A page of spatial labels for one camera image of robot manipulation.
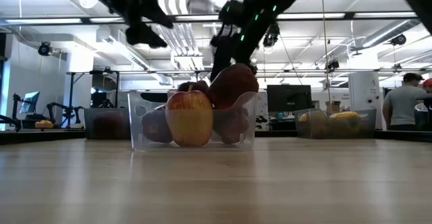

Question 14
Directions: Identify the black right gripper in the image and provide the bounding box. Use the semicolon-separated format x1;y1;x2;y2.
209;11;281;82

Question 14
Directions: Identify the dark red apple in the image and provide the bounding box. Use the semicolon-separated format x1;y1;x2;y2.
212;108;251;145
177;80;211;96
208;63;260;111
141;105;173;144

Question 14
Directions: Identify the red yellow apple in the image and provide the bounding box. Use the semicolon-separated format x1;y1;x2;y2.
165;89;214;148

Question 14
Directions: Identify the black television screen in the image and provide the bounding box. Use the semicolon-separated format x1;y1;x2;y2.
266;84;313;113

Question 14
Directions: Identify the cardboard box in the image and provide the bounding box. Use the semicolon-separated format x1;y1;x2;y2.
325;101;342;113

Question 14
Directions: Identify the clear plastic basket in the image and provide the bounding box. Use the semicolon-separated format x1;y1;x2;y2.
127;90;260;152

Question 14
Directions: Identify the black light strip bar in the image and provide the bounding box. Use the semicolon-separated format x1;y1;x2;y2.
0;11;432;25

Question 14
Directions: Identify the grey plastic basket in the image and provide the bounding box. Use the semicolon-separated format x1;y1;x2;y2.
83;107;132;140
293;108;377;140

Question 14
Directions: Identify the white square column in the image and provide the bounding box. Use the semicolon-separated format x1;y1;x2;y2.
348;47;383;130

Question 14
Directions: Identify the computer monitor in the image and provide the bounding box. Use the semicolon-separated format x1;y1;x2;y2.
19;91;41;115

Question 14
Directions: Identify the small yellow background object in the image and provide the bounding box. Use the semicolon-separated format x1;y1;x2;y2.
34;119;55;129

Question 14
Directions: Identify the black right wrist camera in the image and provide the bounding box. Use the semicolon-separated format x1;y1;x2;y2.
218;0;246;28

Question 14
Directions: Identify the thin hanging cable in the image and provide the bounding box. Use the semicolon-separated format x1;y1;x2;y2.
319;0;331;112

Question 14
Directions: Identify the black table frame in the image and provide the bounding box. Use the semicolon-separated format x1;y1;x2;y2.
65;69;119;109

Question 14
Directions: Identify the slim silver ventilation duct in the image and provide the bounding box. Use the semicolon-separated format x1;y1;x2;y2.
362;18;423;48

